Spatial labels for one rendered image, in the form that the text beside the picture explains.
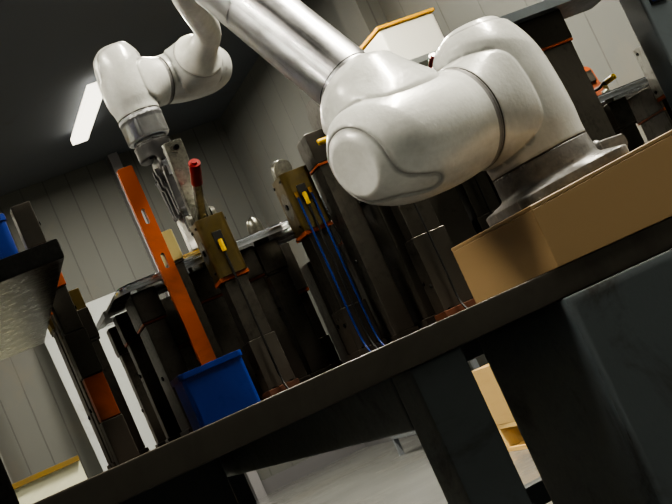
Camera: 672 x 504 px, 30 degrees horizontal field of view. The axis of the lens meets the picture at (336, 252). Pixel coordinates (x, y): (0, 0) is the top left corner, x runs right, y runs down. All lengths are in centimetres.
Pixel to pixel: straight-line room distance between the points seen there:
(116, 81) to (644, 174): 117
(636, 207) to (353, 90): 42
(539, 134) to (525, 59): 11
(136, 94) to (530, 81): 98
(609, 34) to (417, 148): 435
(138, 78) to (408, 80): 95
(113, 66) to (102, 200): 834
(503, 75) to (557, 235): 25
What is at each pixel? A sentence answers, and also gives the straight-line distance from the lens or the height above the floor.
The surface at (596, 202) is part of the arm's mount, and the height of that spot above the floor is 76.
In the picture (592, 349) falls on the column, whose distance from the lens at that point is 167.
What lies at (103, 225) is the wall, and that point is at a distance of 1082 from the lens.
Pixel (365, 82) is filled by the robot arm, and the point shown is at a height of 103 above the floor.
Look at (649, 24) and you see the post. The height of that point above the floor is 106.
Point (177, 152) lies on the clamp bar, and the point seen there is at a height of 119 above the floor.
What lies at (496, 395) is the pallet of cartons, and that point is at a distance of 605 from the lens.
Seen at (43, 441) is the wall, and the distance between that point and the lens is 1048.
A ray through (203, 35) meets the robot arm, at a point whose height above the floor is 139.
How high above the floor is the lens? 69
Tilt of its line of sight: 5 degrees up
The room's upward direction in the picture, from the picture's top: 24 degrees counter-clockwise
